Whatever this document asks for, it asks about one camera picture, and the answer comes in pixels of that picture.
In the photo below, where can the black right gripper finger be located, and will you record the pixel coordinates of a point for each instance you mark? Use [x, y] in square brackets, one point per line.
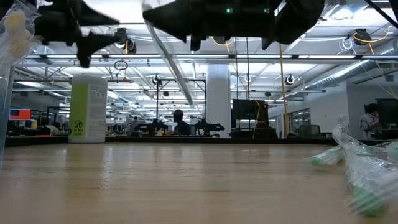
[174, 18]

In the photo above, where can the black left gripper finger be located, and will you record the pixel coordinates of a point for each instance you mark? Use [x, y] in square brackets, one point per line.
[93, 15]
[90, 43]

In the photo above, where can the orange toothbrush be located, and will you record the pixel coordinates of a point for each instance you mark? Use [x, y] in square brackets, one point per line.
[15, 34]

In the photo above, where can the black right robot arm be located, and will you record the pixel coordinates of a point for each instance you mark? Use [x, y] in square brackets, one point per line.
[295, 21]

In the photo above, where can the black background robot arm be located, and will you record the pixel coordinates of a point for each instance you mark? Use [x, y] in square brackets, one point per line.
[211, 127]

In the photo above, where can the long ceiling light bar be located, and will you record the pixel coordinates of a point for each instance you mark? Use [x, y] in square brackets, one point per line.
[136, 56]

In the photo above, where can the white green wipes canister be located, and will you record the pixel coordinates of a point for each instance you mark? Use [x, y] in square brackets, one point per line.
[93, 109]

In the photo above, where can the white building column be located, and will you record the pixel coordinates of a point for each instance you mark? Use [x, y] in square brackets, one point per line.
[217, 87]

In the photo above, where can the black monitor back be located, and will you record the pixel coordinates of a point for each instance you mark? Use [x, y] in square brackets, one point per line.
[248, 109]

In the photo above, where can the person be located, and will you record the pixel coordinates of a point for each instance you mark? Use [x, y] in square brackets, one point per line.
[134, 123]
[182, 127]
[369, 123]

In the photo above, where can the black background station frame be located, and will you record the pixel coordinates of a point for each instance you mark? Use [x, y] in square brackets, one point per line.
[182, 80]

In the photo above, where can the black aluminium table frame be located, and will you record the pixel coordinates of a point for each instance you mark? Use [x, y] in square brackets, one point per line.
[217, 140]

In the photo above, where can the silver ceiling air duct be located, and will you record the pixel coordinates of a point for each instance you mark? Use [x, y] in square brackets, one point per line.
[351, 72]

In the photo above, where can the black wall screen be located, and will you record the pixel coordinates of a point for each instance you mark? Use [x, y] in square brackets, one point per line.
[388, 110]

